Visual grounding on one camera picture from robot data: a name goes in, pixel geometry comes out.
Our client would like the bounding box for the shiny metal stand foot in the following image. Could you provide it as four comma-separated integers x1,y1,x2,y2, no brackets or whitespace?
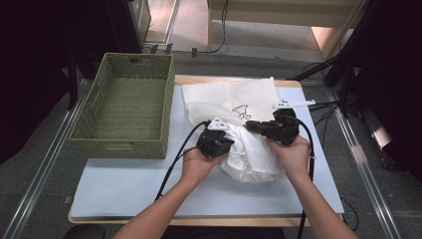
361,109,394,151

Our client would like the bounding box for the thin black cable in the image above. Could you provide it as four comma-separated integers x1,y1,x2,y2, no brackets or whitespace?
341,198,360,232

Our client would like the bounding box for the left hand-held gripper black cable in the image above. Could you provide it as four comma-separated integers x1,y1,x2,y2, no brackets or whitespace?
153,120,212,203

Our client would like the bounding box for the pale blue table board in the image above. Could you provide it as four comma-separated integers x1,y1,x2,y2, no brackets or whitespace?
70,85,345,220

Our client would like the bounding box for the dark curtain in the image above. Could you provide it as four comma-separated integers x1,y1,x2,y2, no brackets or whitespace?
347,0,422,182
0,0,110,165

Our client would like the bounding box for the green woven basket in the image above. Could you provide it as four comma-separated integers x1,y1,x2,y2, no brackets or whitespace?
68,52,176,159

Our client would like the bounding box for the black upright post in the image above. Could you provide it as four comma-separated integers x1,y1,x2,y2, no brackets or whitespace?
68,49,80,112

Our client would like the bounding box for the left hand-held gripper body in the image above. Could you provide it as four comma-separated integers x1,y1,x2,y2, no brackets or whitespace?
195,117,236,159

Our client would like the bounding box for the hand-held gripper black cable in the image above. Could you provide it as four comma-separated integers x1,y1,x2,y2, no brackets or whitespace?
292,116,317,239
153,120,212,203

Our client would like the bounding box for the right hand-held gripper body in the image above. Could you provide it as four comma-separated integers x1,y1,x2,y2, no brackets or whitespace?
261,98,317,146

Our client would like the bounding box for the black metal stand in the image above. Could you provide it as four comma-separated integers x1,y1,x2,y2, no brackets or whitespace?
288,0,382,118

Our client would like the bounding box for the black floor cable bundle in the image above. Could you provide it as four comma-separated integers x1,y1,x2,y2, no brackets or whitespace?
307,99,342,132

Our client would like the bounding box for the person's left hand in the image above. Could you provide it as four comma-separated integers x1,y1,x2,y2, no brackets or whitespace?
180,145,230,187

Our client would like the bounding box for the right hand-held gripper black cable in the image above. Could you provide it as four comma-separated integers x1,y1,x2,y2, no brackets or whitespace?
292,116,317,239

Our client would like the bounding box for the light wooden furniture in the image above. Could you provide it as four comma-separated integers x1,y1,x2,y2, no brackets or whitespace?
207,0,369,61

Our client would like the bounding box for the person's dark clothing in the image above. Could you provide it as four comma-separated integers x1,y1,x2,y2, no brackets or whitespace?
162,226,287,239

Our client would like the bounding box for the person's right hand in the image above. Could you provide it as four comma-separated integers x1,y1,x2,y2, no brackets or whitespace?
267,133,312,182

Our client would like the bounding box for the metal floor rail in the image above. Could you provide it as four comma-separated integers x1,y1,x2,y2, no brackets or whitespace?
324,87,403,239
1,79,92,239

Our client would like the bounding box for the dark cabinet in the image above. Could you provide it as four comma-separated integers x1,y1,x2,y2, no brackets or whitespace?
105,0,152,54

